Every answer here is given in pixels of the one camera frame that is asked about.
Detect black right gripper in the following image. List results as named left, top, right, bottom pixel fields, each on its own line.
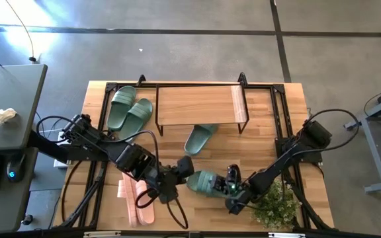
left=215, top=177, right=256, bottom=216

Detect light teal rubber slide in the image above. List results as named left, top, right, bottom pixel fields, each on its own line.
left=186, top=169, right=243, bottom=199
left=183, top=124, right=220, bottom=157

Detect dark green rubber slide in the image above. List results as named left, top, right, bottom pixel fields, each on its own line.
left=106, top=85, right=138, bottom=132
left=116, top=98, right=154, bottom=142

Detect wooden shelf black metal frame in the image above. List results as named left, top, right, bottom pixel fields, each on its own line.
left=155, top=83, right=250, bottom=137

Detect green artificial plant white flowers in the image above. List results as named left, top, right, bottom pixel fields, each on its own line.
left=248, top=177, right=302, bottom=231

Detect white power strip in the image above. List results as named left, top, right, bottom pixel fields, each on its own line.
left=53, top=131, right=76, bottom=169

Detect black desk support bar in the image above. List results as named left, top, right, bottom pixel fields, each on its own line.
left=27, top=130, right=71, bottom=163

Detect black computer mouse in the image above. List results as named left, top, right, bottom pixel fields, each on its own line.
left=6, top=153, right=26, bottom=184

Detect grey metal table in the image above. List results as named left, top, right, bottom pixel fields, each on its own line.
left=343, top=82, right=381, bottom=194

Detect grey desk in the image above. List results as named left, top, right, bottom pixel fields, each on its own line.
left=0, top=63, right=49, bottom=153
left=0, top=147, right=40, bottom=235

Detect crumpled white tissue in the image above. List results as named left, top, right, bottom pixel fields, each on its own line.
left=0, top=107, right=18, bottom=128

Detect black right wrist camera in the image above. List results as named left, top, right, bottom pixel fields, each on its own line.
left=226, top=163, right=243, bottom=194

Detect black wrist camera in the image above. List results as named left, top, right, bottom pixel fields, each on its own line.
left=226, top=163, right=243, bottom=194
left=176, top=155, right=196, bottom=179

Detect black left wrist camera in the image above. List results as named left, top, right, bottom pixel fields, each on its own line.
left=176, top=155, right=196, bottom=179

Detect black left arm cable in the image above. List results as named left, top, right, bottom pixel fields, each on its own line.
left=35, top=114, right=190, bottom=231

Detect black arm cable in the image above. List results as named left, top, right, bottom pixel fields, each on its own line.
left=35, top=114, right=190, bottom=231
left=284, top=108, right=361, bottom=159

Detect silver aluminium bracket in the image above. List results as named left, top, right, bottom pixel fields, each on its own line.
left=83, top=231, right=122, bottom=238
left=268, top=231, right=306, bottom=238

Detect black aluminium rig frame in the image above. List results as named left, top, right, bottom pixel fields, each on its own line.
left=53, top=71, right=335, bottom=232

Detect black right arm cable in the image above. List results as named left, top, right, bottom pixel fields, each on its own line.
left=284, top=108, right=361, bottom=159

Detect thin black floor cable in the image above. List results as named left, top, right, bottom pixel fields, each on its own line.
left=4, top=0, right=38, bottom=64

